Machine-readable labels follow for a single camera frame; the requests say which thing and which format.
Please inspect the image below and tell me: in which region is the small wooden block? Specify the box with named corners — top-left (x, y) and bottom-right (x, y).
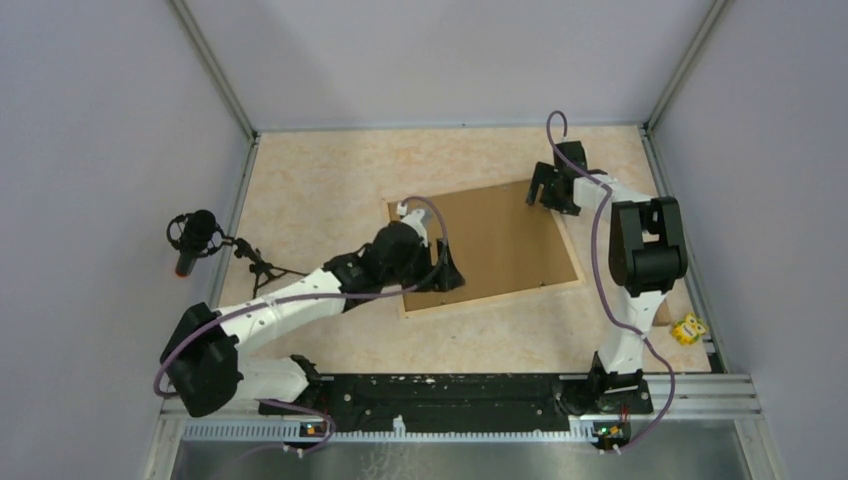
top-left (652, 302), bottom-right (673, 327)

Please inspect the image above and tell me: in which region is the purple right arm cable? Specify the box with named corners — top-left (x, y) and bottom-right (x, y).
top-left (545, 110), bottom-right (677, 454)

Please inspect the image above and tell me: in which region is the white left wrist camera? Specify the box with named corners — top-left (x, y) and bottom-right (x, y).
top-left (395, 202), bottom-right (432, 245)

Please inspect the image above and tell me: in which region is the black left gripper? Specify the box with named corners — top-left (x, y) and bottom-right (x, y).
top-left (382, 235), bottom-right (463, 291)

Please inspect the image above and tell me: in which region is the light wooden picture frame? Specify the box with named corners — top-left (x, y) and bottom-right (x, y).
top-left (385, 178), bottom-right (587, 320)

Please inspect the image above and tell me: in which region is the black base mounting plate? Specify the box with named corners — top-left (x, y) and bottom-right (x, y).
top-left (259, 373), bottom-right (654, 434)

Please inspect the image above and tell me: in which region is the brown cardboard backing board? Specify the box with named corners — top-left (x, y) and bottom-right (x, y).
top-left (389, 182), bottom-right (581, 313)

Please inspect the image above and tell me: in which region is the small yellow object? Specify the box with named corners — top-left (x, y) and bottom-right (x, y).
top-left (670, 312), bottom-right (709, 346)

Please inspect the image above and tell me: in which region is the black microphone on stand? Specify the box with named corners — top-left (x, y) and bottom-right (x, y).
top-left (166, 209), bottom-right (306, 298)

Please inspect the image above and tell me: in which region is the aluminium front rail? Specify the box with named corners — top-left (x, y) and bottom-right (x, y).
top-left (144, 374), bottom-right (764, 479)

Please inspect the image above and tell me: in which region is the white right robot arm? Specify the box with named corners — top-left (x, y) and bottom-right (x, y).
top-left (526, 141), bottom-right (688, 412)

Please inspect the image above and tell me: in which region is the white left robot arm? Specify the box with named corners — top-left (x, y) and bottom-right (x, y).
top-left (154, 209), bottom-right (465, 417)

